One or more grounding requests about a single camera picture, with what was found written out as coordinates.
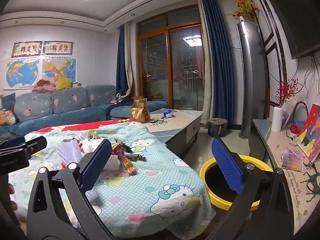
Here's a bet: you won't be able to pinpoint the cartoon cat printed blanket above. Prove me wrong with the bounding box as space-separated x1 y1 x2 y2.
7 124 217 240

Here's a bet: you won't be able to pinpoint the grey heart print cushion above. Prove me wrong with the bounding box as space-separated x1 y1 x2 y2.
51 87 91 115
14 92 53 122
86 85 117 107

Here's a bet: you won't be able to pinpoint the person's left hand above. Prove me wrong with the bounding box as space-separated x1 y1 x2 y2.
7 183 18 212

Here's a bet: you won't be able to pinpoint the narrow blue curtain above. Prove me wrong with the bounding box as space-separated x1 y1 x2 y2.
116 25 130 97

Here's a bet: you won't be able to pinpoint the black wall cables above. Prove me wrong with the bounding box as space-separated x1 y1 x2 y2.
291 54 320 94

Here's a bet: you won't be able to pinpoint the white crumpled paper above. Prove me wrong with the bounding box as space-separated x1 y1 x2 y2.
79 135 101 153

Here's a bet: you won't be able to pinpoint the colourful figure painting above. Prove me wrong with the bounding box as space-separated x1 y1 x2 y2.
296 103 320 163

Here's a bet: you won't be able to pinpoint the white canvas board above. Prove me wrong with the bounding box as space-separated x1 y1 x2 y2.
281 98 298 130

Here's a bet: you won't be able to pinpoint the grey tower air conditioner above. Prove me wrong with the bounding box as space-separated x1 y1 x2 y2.
236 21 266 141

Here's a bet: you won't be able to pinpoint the grey coffee table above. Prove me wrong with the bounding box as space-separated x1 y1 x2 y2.
140 109 204 158

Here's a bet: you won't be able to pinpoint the wide blue curtain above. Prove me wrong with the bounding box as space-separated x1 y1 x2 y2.
201 0 237 131

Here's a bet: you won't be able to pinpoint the red berry branches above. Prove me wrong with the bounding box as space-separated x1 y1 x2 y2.
275 78 300 108

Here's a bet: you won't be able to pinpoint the wide beige curtain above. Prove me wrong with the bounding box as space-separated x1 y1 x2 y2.
197 0 213 121

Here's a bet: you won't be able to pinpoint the pile of red clothes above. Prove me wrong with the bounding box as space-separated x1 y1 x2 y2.
32 79 57 93

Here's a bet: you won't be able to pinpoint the yellow cushion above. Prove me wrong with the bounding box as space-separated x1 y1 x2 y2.
56 76 73 91

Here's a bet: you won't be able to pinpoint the wall mounted television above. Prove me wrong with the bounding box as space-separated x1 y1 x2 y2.
262 0 320 60

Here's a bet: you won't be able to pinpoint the yellow rimmed trash bin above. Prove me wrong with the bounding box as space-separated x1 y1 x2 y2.
199 155 273 211

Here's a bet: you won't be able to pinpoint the country map poster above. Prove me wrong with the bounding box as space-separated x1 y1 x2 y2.
41 58 77 84

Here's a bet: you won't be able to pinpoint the world map poster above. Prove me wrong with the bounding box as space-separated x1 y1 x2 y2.
4 59 41 90

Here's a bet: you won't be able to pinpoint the calligraphy wall poster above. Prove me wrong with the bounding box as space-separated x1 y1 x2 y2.
43 41 74 56
11 41 43 58

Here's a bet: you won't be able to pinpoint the white tissue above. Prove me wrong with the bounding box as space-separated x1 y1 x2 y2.
99 155 121 178

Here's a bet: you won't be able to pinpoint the wooden framed glass door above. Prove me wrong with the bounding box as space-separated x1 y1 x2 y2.
137 5 206 111

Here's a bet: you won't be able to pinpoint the blue storage stool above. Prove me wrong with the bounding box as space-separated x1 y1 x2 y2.
207 117 228 138

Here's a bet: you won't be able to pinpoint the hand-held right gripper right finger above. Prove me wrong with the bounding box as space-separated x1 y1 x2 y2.
205 137 295 240

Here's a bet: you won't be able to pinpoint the red printed blanket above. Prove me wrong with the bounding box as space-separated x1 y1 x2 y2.
37 119 138 133

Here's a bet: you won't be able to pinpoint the yellow and red artificial flowers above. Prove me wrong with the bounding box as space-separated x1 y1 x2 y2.
227 0 258 22

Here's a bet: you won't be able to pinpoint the blue sofa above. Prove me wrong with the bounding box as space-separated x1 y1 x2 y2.
0 84 169 137

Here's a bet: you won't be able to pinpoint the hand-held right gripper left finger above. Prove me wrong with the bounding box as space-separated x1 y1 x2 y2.
26 139 116 240

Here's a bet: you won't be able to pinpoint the brown paper bag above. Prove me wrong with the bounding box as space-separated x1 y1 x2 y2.
131 97 151 123

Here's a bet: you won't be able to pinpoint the clear bead organizer box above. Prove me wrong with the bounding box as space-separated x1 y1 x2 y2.
281 147 304 172

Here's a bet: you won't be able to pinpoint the black snack wrapper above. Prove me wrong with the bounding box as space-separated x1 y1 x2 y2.
114 137 133 155

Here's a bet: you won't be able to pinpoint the narrow beige curtain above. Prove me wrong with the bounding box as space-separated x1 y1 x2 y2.
124 22 138 98

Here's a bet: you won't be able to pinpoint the lavender ribbed plastic wrapper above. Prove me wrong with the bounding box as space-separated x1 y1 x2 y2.
56 140 83 169

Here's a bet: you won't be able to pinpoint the purple and orange snack wrapper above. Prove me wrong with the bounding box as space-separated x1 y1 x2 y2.
111 144 138 177

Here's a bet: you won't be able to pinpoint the grey television cabinet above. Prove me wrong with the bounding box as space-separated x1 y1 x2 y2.
249 119 320 240

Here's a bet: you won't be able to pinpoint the white ribbed vase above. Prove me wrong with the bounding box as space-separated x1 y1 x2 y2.
271 106 284 133

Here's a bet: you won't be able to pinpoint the black hoop handle basket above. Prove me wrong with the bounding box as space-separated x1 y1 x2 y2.
291 101 309 131

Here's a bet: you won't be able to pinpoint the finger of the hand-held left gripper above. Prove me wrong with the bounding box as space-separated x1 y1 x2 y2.
0 136 48 176
0 135 25 151

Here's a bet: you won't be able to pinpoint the orange plush cloth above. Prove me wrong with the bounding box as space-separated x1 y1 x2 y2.
0 108 18 127

